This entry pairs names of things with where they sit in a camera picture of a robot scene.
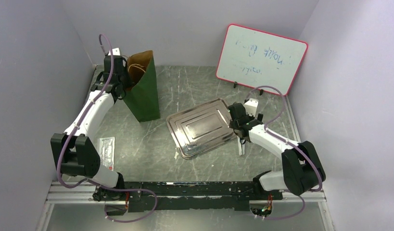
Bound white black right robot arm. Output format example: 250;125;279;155
228;102;326;199

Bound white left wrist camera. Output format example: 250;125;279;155
112;48;121;56

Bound silver metal tray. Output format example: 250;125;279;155
166;98;236;159

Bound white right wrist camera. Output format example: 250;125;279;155
243;98;259;117

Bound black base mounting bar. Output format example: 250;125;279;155
92;181;282;212

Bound green brown paper bag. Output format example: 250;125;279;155
123;50;160;122

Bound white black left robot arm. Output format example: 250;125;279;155
51;55;132;200

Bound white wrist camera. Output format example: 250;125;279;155
243;98;259;117
112;48;121;56

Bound white plastic packet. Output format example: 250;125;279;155
97;137;115;170

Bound silver metal tongs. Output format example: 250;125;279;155
237;138;246;156

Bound aluminium frame rail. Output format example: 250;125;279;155
46;182;327;204

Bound red framed whiteboard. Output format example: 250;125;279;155
216;24;308;96

